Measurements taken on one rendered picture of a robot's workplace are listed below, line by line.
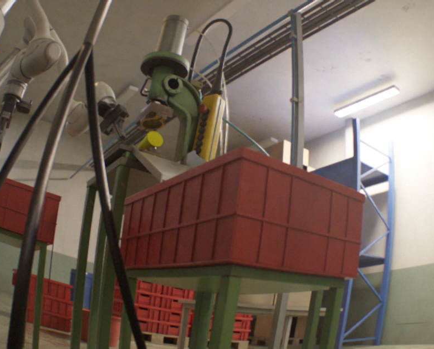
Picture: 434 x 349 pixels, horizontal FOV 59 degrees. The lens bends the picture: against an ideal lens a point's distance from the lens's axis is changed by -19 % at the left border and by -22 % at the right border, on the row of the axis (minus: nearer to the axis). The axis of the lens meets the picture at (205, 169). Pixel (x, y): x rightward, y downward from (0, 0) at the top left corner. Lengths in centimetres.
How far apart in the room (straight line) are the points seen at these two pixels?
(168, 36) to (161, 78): 23
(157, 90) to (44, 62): 67
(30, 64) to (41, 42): 8
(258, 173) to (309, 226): 17
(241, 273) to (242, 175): 19
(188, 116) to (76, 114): 52
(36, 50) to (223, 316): 102
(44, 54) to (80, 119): 72
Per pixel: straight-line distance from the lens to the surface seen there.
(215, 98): 200
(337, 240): 105
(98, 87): 209
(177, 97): 199
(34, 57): 147
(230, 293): 88
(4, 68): 223
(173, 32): 209
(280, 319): 311
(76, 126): 210
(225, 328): 88
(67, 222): 1020
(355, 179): 650
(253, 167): 91
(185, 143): 192
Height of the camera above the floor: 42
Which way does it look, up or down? 19 degrees up
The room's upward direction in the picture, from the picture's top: 8 degrees clockwise
